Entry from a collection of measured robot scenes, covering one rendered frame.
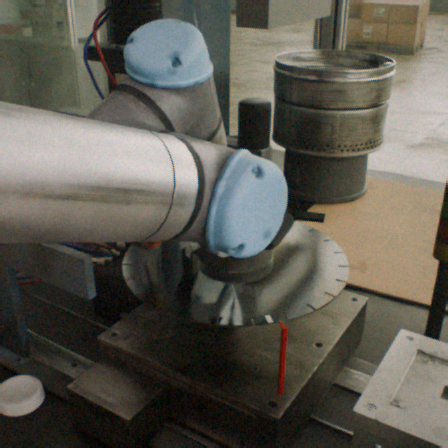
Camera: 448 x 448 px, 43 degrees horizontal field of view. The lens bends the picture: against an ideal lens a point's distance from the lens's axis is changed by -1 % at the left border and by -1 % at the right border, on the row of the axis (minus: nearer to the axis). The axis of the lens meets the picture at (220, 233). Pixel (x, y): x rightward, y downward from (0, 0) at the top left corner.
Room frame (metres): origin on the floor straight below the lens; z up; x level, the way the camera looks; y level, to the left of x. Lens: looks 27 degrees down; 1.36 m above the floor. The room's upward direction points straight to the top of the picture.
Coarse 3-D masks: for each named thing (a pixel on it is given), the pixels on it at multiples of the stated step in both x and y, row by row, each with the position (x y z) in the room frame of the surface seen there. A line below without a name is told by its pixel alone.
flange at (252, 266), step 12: (204, 252) 0.73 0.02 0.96; (264, 252) 0.73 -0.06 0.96; (204, 264) 0.70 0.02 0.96; (216, 264) 0.70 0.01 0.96; (228, 264) 0.70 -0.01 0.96; (240, 264) 0.70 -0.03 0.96; (252, 264) 0.70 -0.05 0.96; (264, 264) 0.70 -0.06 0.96; (228, 276) 0.68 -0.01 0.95; (240, 276) 0.68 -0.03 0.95; (252, 276) 0.68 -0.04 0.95
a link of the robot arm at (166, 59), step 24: (144, 24) 0.55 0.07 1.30; (168, 24) 0.54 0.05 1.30; (144, 48) 0.52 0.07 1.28; (168, 48) 0.51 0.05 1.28; (192, 48) 0.51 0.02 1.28; (144, 72) 0.50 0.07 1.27; (168, 72) 0.50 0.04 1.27; (192, 72) 0.51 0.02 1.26; (168, 96) 0.50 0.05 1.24; (192, 96) 0.52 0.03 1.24; (216, 96) 0.56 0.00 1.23; (192, 120) 0.52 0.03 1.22; (216, 120) 0.56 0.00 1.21
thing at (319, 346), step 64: (128, 0) 0.79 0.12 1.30; (0, 256) 0.74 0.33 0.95; (64, 256) 0.66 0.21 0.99; (0, 320) 0.76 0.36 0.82; (64, 320) 0.85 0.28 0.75; (320, 320) 0.72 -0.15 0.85; (64, 384) 0.68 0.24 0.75; (128, 384) 0.61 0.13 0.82; (192, 384) 0.59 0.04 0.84; (256, 384) 0.57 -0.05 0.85; (320, 384) 0.63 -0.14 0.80
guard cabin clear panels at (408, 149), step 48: (0, 0) 1.85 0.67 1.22; (48, 0) 2.01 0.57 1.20; (96, 0) 2.20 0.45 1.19; (384, 0) 1.72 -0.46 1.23; (432, 0) 1.65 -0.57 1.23; (0, 48) 1.83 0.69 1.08; (48, 48) 1.99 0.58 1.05; (240, 48) 1.97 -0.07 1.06; (288, 48) 1.88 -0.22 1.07; (384, 48) 1.71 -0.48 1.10; (432, 48) 1.64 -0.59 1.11; (0, 96) 1.80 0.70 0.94; (48, 96) 1.97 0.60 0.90; (96, 96) 2.16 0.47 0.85; (240, 96) 1.97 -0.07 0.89; (432, 96) 1.63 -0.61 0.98; (384, 144) 1.69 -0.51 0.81; (432, 144) 1.61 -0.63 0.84
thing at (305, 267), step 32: (128, 256) 0.74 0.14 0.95; (160, 256) 0.74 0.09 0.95; (192, 256) 0.74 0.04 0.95; (288, 256) 0.74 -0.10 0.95; (320, 256) 0.74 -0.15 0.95; (160, 288) 0.65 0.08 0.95; (192, 288) 0.65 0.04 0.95; (224, 288) 0.65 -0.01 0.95; (256, 288) 0.65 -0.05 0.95; (288, 288) 0.65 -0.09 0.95; (320, 288) 0.65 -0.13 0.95; (192, 320) 0.58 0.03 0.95; (224, 320) 0.58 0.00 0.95; (256, 320) 0.58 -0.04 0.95; (288, 320) 0.58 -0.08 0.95
